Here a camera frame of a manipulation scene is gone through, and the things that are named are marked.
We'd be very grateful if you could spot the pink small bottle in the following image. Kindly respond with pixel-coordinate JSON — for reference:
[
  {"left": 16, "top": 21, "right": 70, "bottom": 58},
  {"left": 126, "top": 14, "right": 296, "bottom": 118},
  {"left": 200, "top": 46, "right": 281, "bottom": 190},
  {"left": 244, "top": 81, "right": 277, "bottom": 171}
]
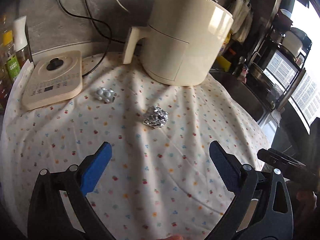
[{"left": 237, "top": 64, "right": 248, "bottom": 84}]

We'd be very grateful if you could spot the cream induction cooker base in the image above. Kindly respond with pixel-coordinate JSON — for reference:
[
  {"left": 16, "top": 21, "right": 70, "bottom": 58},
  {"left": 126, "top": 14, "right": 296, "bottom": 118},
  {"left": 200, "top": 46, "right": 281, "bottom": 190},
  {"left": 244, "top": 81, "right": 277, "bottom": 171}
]
[{"left": 21, "top": 50, "right": 82, "bottom": 111}]

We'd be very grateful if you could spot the white cap oil bottle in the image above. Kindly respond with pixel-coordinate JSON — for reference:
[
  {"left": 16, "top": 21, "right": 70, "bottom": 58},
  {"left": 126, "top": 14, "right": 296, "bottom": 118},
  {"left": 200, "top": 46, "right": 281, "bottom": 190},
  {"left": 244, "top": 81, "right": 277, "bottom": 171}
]
[{"left": 12, "top": 16, "right": 33, "bottom": 68}]

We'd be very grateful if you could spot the crumpled foil ball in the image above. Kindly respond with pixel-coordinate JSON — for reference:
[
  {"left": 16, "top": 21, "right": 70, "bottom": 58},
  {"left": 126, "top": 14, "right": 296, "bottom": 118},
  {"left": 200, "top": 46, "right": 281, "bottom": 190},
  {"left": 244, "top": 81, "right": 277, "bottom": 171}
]
[{"left": 143, "top": 105, "right": 168, "bottom": 128}]

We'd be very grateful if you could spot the floral white tablecloth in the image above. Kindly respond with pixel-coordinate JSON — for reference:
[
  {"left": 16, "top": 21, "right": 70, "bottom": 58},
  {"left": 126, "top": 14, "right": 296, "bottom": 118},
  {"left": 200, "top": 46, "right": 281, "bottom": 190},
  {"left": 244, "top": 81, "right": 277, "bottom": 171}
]
[{"left": 1, "top": 53, "right": 269, "bottom": 239}]

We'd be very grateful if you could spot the stainless steel sink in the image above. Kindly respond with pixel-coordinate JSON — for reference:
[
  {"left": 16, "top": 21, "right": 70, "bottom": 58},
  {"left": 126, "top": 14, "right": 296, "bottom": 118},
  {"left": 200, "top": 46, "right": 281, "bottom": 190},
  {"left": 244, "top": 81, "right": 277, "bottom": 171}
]
[{"left": 210, "top": 71, "right": 266, "bottom": 124}]

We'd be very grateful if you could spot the black dish rack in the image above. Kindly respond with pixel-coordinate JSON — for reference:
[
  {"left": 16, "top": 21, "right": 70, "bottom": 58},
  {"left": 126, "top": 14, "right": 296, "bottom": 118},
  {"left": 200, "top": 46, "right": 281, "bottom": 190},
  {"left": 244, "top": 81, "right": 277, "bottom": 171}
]
[{"left": 248, "top": 9, "right": 312, "bottom": 111}]

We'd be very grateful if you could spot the yellow cap green bottle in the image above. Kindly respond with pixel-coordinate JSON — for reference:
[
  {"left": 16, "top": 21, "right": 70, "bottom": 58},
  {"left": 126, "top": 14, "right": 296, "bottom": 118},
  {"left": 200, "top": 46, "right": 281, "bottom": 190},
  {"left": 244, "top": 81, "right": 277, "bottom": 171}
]
[{"left": 2, "top": 30, "right": 21, "bottom": 83}]

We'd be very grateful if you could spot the cream air fryer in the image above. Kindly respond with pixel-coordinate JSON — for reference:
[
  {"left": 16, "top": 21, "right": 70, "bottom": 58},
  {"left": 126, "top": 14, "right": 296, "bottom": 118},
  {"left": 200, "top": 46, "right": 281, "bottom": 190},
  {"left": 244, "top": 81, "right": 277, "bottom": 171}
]
[{"left": 123, "top": 0, "right": 233, "bottom": 86}]

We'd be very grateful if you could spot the black power cable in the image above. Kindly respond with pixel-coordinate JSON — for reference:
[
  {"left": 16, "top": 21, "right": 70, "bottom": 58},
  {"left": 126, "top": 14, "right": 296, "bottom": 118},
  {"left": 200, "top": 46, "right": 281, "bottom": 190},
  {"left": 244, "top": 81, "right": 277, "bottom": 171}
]
[{"left": 55, "top": 0, "right": 126, "bottom": 78}]

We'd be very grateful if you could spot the person's left hand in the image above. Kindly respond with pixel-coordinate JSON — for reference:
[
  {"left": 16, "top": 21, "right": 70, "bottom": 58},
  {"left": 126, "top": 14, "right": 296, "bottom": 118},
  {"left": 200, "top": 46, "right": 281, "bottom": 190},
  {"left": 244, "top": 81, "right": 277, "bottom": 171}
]
[{"left": 165, "top": 235, "right": 183, "bottom": 240}]

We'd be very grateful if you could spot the silver pill blister pack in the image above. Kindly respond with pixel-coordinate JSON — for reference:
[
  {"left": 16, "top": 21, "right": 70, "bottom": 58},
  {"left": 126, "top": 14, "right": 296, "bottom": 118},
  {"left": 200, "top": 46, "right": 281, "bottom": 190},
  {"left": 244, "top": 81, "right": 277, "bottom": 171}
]
[{"left": 94, "top": 87, "right": 117, "bottom": 103}]

